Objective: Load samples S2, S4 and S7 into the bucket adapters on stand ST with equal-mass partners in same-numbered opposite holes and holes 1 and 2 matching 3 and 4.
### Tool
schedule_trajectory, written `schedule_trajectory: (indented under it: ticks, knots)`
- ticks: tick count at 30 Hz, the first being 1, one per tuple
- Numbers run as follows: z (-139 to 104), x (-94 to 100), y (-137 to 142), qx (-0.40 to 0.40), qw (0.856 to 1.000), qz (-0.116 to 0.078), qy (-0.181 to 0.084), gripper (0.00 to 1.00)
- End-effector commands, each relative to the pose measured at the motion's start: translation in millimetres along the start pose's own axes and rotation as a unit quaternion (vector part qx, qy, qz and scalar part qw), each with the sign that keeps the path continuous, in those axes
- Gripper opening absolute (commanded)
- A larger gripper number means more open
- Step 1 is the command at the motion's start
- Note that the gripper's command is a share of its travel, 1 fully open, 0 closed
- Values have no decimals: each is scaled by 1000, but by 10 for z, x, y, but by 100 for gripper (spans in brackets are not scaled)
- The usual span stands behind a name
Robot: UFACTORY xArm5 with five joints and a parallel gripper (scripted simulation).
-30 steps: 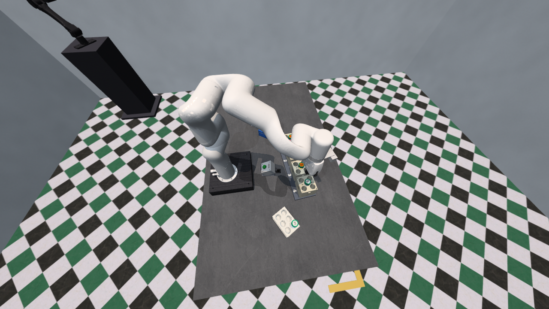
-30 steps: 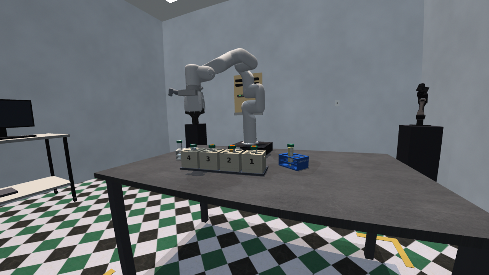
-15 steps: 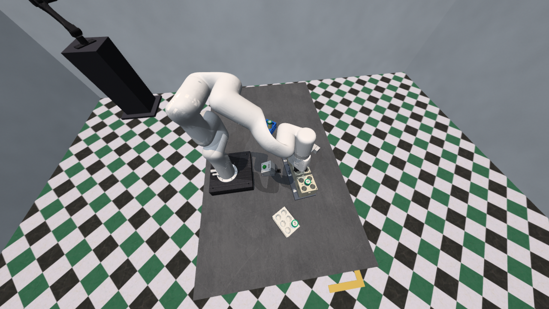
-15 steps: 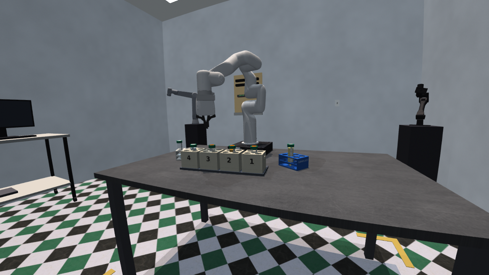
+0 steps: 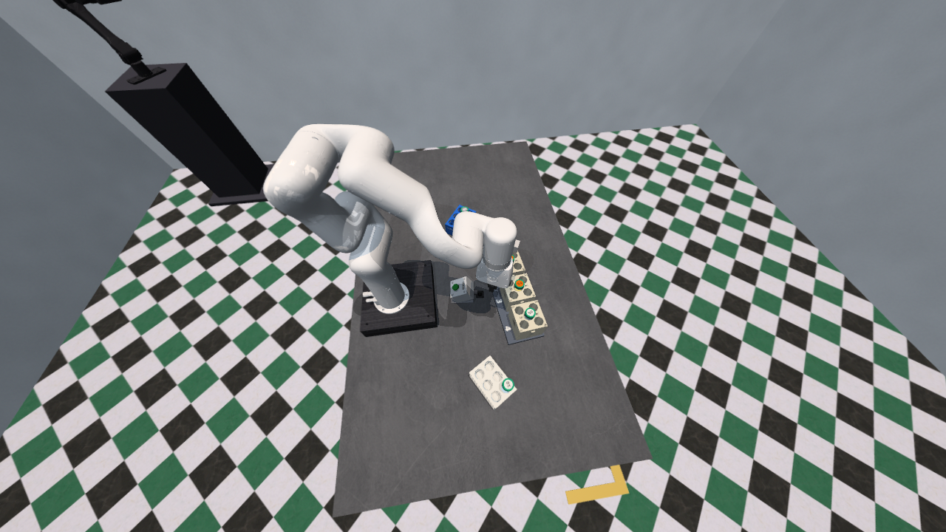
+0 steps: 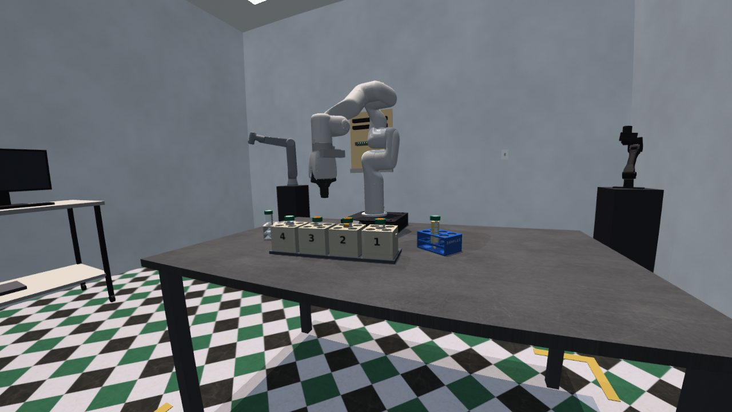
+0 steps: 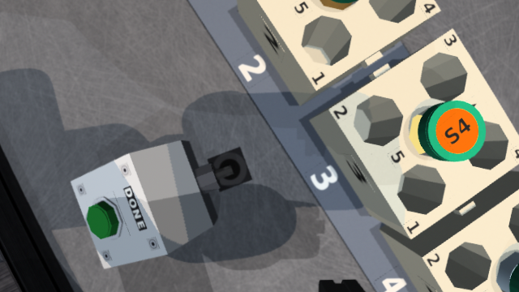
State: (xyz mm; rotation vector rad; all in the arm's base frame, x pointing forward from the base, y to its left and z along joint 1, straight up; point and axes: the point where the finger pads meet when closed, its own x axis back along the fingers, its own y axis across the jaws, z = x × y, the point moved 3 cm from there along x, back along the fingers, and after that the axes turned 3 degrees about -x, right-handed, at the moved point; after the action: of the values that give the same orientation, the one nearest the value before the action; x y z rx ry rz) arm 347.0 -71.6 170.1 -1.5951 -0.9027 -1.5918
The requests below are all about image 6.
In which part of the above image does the white tube rack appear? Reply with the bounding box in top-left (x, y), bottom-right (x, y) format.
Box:
top-left (262, 221), bottom-right (284, 240)

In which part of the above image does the blue tube rack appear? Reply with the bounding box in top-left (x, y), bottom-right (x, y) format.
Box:
top-left (417, 229), bottom-right (462, 256)

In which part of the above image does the clear tube with dark green cap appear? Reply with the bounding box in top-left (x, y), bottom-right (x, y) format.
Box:
top-left (264, 210), bottom-right (273, 232)

